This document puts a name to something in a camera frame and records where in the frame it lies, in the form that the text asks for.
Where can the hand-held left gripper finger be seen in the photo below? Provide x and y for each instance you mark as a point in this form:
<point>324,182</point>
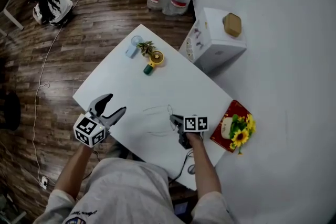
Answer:
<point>101,102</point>
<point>115,116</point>

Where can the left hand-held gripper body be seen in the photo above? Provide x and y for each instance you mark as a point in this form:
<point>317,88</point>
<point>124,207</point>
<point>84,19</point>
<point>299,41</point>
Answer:
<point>89,129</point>

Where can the person's left forearm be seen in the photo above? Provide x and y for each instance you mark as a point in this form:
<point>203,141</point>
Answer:
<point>73,173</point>

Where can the person's right forearm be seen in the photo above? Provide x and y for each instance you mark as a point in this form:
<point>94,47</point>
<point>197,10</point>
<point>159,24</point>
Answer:
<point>204,170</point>

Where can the red book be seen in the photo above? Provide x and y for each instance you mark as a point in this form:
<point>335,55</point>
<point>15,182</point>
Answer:
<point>231,112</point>

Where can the small green plant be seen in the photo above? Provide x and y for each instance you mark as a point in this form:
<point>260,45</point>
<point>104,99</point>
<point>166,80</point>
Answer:
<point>145,47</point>

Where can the white power strip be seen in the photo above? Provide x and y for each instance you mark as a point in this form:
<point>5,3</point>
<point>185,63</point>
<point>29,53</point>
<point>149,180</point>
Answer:
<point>44,182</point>

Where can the yellow handheld fan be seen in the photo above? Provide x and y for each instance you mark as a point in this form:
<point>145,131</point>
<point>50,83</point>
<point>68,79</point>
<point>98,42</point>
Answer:
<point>156,57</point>

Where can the clear plastic bag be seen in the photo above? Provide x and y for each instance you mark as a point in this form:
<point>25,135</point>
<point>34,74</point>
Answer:
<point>155,107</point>

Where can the brown box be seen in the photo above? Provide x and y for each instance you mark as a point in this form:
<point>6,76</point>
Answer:
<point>232,25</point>

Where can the person's grey shirt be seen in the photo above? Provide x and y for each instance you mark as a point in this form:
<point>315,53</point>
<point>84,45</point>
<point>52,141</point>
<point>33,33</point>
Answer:
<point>126,191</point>

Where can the white table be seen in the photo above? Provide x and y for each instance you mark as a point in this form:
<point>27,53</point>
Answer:
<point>157,81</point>

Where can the sunflower pot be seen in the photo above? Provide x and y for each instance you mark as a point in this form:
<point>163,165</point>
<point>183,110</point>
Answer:
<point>239,136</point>

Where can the white cardboard box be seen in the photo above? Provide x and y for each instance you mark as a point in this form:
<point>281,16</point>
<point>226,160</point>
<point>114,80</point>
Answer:
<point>218,42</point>

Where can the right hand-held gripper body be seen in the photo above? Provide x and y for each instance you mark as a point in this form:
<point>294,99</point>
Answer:
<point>195,123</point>

